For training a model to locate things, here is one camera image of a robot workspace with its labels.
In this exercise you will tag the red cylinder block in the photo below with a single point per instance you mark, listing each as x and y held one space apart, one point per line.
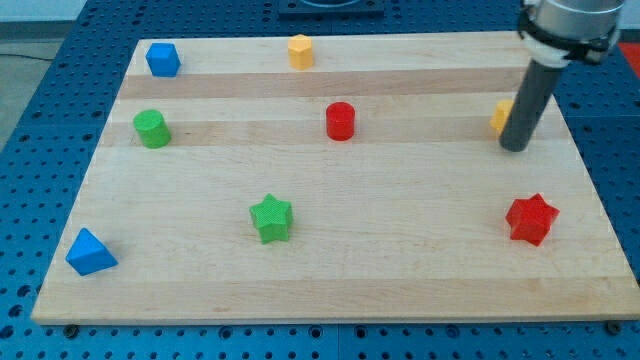
340 121

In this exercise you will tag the dark blue base plate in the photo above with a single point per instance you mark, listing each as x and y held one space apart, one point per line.
293 9

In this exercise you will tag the wooden board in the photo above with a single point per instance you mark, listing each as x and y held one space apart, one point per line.
404 222

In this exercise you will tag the blue triangle block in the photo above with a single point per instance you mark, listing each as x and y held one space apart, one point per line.
89 255

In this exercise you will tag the yellow hexagon block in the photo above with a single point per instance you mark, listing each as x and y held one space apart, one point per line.
300 52

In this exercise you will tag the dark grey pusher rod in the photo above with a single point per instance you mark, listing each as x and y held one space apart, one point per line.
530 102

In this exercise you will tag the green cylinder block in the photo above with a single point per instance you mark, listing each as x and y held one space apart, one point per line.
152 129

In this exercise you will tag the red star block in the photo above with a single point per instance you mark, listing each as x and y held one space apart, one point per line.
531 219

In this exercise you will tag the yellow heart block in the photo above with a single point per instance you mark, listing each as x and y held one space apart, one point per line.
501 114

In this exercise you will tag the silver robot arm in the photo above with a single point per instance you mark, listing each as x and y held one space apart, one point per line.
557 32

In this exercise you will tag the green star block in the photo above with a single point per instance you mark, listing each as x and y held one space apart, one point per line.
272 219

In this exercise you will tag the blue hexagon block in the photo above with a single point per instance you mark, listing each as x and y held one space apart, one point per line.
163 59

